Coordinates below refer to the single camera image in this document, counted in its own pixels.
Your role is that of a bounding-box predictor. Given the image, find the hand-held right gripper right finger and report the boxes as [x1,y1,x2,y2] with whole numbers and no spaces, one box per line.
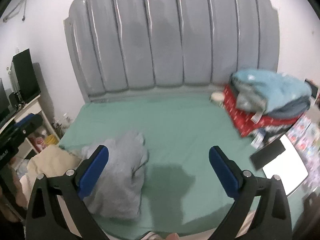
[209,145,292,240]

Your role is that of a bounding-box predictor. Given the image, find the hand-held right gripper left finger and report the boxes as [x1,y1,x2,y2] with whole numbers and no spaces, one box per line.
[26,144,118,240]

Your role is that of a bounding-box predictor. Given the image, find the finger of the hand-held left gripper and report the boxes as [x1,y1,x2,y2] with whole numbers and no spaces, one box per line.
[15,115,43,140]
[14,113,37,128]

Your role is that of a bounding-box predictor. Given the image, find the grey printed hoodie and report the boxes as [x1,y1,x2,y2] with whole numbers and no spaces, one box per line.
[80,129,150,222]

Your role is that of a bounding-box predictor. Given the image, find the white desk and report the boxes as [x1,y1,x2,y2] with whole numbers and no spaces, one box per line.
[0,97,60,160]

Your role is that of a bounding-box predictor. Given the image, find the small black speaker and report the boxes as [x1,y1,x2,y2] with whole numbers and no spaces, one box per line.
[9,92,22,109]

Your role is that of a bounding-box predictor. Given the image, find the black computer monitor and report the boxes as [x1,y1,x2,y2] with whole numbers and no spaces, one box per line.
[0,77,12,123]

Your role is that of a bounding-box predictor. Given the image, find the beige cloth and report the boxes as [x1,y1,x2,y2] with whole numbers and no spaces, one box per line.
[26,145,80,183]

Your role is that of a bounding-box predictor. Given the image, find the tall black speaker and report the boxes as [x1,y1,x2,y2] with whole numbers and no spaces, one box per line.
[11,49,41,103]

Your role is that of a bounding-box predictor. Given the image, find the black smartphone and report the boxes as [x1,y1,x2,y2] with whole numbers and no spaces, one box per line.
[249,140,286,170]

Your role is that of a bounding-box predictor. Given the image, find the white and navy garment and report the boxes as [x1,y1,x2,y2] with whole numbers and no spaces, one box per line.
[250,127,283,149]

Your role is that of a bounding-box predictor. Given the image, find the red patterned blanket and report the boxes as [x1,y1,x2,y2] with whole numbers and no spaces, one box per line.
[222,84,300,137]

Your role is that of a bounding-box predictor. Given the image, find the white lit tablet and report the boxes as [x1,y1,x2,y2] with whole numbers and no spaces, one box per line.
[262,134,308,195]

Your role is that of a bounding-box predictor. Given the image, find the green bed sheet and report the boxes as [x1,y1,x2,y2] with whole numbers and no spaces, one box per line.
[58,96,310,240]

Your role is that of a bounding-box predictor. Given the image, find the white oval case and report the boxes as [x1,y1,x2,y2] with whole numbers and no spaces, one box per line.
[210,91,225,105]

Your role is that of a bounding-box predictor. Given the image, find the floral printed cloth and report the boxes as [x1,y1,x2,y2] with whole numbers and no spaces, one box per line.
[287,116,320,170]

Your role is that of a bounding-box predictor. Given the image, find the grey blue folded blanket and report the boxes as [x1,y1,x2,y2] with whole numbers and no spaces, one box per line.
[265,97,310,119]

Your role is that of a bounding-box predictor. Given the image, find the light blue fleece blanket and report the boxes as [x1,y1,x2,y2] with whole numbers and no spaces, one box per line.
[230,69,312,113]

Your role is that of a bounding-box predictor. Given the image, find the dark rectangular object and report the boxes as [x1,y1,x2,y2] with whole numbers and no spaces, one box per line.
[304,79,320,99]

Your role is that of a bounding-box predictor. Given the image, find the grey padded headboard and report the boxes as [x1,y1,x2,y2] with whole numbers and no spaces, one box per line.
[64,0,280,103]

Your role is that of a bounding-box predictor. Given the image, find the hanging power cable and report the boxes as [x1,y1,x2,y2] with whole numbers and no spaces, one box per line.
[2,0,29,23]

